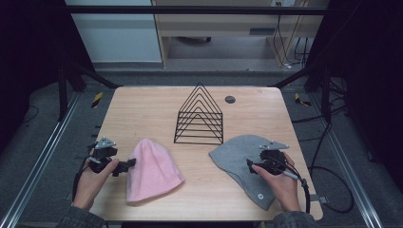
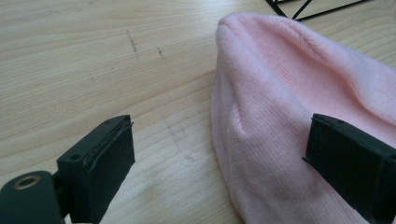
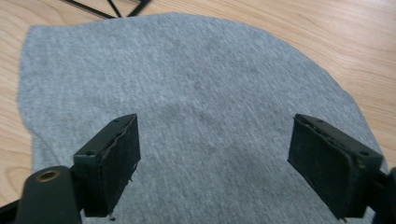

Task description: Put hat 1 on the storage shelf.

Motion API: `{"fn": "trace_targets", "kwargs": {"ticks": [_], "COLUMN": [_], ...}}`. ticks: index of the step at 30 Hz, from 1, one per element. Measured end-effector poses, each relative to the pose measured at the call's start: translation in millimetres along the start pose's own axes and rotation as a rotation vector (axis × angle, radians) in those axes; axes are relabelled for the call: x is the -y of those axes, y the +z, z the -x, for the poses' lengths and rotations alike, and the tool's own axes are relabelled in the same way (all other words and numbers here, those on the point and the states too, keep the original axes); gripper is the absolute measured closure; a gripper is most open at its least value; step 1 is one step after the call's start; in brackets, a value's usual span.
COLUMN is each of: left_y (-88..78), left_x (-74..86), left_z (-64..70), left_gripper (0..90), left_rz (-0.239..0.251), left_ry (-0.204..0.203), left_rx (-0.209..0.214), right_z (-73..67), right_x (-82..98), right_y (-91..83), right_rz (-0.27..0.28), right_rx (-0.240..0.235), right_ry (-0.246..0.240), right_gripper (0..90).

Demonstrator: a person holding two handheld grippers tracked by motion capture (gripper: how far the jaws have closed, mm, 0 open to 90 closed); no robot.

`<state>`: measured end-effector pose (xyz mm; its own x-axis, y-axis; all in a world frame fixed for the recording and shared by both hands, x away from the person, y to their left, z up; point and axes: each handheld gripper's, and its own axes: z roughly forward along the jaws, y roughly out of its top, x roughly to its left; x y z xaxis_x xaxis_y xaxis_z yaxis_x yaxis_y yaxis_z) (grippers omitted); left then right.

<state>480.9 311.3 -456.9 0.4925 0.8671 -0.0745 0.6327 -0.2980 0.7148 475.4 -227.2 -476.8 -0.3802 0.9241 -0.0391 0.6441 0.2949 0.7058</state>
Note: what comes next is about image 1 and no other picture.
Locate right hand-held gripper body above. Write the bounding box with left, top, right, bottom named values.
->
left=259, top=141, right=291, bottom=176

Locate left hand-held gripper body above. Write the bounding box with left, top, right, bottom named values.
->
left=88, top=136, right=120, bottom=174

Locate person's left hand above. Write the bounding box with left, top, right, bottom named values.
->
left=72, top=157, right=120, bottom=211

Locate person's right hand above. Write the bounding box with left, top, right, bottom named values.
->
left=251, top=151, right=302, bottom=213

